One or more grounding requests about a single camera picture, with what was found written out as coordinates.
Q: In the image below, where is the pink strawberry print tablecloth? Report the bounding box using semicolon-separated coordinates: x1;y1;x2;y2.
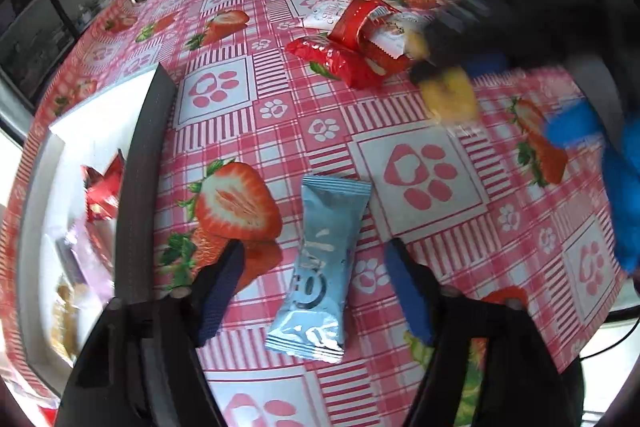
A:
0;0;631;427

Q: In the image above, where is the purple snack packet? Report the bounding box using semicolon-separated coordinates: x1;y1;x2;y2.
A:
55;217;116;303

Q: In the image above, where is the yellow snack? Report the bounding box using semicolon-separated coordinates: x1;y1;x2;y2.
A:
405;29;481;122

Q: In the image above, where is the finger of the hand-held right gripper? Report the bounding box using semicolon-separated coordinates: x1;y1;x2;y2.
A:
410;52;508;84
422;7;481;58

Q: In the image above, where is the brown snack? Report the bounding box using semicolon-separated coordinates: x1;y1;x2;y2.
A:
50;284;91;355

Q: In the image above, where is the blue snack packet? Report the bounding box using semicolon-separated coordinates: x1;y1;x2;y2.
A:
265;176;373;363

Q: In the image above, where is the person's right hand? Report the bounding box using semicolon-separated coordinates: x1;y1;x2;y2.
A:
545;99;640;273

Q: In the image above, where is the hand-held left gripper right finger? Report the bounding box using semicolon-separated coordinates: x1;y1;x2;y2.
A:
385;237;583;427

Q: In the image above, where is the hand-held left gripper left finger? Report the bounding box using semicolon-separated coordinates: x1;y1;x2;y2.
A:
55;239;246;427

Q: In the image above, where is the white box with grey rim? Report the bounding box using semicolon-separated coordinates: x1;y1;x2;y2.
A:
10;63;176;403

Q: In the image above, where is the glass shelf cabinet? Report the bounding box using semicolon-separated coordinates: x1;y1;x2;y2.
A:
0;0;131;108

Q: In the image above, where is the red white snack packet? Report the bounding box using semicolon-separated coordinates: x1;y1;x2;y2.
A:
360;14;426;75

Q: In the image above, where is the crumpled red snack packet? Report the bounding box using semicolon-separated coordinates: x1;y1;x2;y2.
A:
81;150;126;223

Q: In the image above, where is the white pink snack packet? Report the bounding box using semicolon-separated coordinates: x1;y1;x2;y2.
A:
298;0;353;30

